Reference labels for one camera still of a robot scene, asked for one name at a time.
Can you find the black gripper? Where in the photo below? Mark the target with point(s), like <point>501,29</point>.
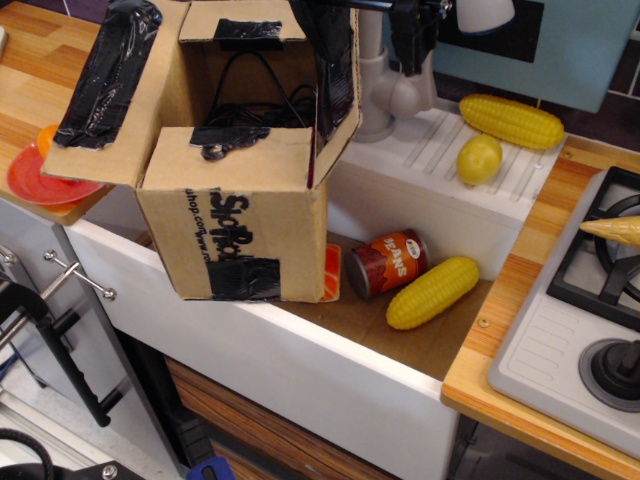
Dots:
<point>414,27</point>

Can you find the brown cardboard box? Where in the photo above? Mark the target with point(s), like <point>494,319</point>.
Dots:
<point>225,122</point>

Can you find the grey toy faucet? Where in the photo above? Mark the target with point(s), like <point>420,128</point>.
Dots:
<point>387,95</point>

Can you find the yellow corn cob on drainer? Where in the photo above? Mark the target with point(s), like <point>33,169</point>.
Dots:
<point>512,121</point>

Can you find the yellow toy potato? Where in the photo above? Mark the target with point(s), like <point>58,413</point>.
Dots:
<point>479,160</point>

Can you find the light blue toy microwave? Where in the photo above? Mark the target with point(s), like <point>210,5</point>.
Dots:
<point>578,48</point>

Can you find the beans can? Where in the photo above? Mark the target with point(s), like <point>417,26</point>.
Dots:
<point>386,263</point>

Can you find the orange salmon toy piece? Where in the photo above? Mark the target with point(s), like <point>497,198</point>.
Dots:
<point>332,275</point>

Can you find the yellow corn cob in sink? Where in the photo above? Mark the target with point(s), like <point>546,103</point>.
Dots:
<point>432,293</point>

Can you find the yellow ice cream cone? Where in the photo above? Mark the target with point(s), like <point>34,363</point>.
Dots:
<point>623,230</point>

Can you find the orange plastic cup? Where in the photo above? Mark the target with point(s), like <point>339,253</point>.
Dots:
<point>45,139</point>

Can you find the white toy sink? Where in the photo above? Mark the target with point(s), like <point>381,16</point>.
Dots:
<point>337,369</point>

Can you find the red plastic plate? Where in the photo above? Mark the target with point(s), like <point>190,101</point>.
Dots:
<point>26,181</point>

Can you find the grey toy stove top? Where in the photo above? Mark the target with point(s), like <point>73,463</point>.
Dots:
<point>538,363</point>

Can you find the black stove knob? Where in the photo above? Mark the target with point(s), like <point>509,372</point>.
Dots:
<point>609,369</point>

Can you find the black metal clamp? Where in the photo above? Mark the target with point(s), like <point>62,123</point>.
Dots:
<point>21,305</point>

